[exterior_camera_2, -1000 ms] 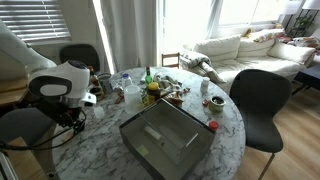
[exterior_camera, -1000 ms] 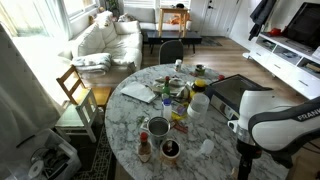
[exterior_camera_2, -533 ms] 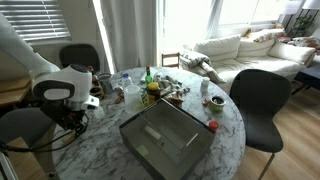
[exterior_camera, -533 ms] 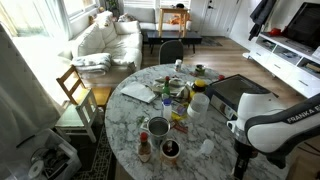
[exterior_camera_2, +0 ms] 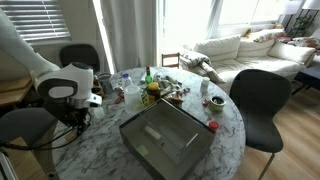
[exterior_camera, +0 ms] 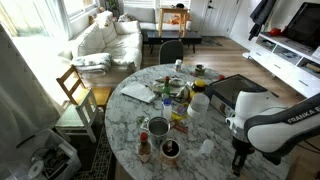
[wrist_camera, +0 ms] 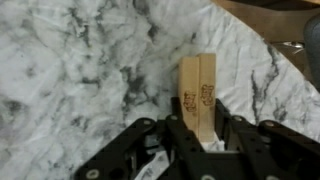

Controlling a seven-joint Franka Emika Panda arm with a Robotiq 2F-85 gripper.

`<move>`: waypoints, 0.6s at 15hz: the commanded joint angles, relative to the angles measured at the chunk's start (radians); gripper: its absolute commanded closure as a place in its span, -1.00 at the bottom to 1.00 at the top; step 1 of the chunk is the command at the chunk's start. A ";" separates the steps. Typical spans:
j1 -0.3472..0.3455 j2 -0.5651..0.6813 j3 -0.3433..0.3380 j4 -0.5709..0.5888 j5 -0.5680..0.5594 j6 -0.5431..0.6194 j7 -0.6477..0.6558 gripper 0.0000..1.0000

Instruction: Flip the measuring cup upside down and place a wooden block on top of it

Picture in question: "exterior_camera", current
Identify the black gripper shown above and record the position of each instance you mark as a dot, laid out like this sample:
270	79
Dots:
243	148

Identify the small clear measuring cup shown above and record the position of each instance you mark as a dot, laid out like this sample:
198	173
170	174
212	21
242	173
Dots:
206	147

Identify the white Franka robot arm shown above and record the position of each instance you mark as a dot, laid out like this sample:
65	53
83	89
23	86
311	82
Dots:
273	133

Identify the large clear plastic pitcher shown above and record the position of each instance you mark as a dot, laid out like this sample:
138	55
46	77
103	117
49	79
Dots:
198	110

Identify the red snack wrapper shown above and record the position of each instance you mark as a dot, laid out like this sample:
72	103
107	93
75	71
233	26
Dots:
180	126

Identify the dark mug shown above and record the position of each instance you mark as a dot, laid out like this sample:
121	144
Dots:
170	150

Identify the dark open cardboard box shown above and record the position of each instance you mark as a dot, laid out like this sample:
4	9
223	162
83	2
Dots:
226	90

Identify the yellow snack packet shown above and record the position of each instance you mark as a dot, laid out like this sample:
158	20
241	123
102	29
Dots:
180	113

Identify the yellow lid jar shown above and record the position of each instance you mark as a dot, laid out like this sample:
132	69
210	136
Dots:
199	86

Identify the red round lid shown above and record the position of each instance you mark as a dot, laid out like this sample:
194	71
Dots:
221	77

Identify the metal pot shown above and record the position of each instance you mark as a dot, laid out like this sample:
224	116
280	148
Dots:
158	128

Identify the white bottle blue cap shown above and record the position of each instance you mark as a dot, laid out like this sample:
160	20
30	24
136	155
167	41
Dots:
167	111

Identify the hot sauce bottle red cap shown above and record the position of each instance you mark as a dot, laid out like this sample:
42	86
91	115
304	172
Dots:
144	150

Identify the green bottle red cap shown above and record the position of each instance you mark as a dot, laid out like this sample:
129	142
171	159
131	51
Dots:
166	90

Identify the white TV cabinet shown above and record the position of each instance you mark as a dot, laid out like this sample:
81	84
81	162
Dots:
286	68

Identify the small white pill bottle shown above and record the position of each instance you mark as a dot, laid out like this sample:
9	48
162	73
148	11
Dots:
178	65

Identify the white paper napkin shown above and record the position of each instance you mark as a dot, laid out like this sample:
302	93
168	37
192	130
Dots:
138	91

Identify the grey door mat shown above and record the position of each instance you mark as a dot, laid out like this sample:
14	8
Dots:
211	41

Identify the dark shell dining chair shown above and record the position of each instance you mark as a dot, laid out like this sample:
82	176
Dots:
171	51

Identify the red object on cabinet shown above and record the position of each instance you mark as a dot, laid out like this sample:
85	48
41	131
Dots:
275	32

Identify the patterned dark rug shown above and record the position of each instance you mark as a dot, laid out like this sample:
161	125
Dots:
100	160

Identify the black coffee table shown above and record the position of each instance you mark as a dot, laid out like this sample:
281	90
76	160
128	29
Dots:
173	36

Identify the white door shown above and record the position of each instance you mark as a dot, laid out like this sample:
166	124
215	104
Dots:
213	16

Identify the dark hanging jacket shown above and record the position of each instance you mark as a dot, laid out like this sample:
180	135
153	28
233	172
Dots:
261	15

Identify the black television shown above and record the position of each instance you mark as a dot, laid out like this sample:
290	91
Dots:
305	25

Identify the orange plush toy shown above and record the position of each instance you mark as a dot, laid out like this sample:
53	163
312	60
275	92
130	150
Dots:
175	20

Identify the wooden side table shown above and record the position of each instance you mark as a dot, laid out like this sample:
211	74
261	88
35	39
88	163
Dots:
173	10

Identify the white sofa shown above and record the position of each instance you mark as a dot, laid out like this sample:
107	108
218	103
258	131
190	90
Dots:
116	46

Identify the wooden chair with cushion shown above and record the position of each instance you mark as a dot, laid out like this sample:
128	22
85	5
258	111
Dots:
71	118

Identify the white loveseat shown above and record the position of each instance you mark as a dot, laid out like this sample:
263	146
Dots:
143	16

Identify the folded grey blanket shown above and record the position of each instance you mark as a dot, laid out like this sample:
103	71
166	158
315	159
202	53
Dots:
91	63

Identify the patterned throw blanket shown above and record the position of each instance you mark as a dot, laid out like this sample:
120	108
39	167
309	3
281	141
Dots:
126	18

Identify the clear plastic storage bin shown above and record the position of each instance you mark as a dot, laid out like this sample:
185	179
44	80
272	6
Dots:
50	160

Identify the floral cushion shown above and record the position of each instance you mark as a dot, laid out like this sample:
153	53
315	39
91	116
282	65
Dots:
104	18

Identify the white compact disc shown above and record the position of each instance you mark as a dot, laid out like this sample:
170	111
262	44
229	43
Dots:
36	169

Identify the white curtain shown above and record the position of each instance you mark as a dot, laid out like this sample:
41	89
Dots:
23	100

